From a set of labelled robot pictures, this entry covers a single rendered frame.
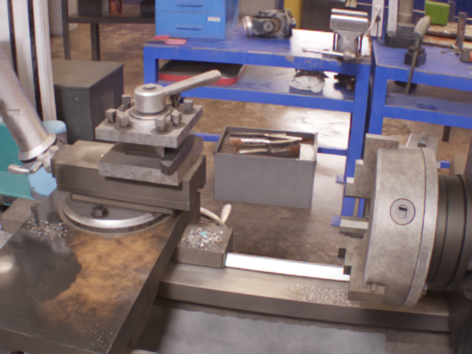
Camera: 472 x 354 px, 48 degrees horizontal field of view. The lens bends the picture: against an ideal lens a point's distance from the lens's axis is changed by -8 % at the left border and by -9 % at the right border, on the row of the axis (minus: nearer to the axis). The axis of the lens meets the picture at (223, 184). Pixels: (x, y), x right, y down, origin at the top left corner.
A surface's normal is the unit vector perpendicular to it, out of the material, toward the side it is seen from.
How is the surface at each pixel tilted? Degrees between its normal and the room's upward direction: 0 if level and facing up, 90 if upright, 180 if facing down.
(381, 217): 54
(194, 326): 12
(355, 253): 20
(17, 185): 0
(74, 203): 0
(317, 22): 90
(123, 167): 90
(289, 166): 90
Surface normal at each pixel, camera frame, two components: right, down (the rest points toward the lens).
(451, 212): -0.13, -0.39
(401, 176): -0.08, -0.59
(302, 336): 0.26, -0.78
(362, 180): -0.21, 0.30
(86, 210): 0.01, -0.88
